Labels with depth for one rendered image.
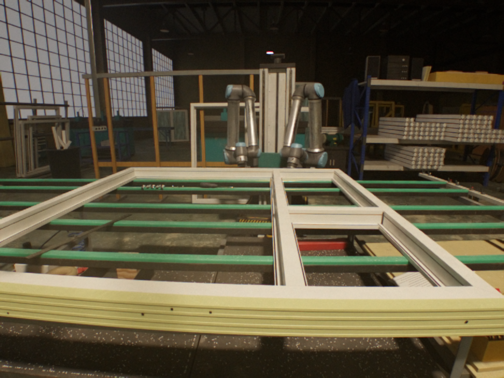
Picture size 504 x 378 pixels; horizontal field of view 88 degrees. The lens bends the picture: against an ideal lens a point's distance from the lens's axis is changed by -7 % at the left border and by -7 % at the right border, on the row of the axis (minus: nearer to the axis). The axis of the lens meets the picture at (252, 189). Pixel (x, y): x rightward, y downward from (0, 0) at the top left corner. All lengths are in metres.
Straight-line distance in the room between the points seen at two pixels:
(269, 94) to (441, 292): 2.47
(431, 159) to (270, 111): 3.69
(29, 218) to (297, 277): 1.08
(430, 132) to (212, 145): 4.03
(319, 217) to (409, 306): 0.59
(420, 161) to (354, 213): 4.65
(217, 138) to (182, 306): 5.06
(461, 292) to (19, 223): 1.41
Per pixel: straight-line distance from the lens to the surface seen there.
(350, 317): 0.62
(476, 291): 0.77
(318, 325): 0.62
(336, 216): 1.15
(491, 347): 1.06
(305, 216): 1.13
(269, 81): 2.91
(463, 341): 0.97
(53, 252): 1.12
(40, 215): 1.43
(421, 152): 5.78
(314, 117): 2.52
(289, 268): 0.70
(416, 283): 1.34
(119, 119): 9.95
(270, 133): 2.90
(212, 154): 5.60
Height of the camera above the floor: 1.29
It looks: 15 degrees down
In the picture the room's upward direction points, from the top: straight up
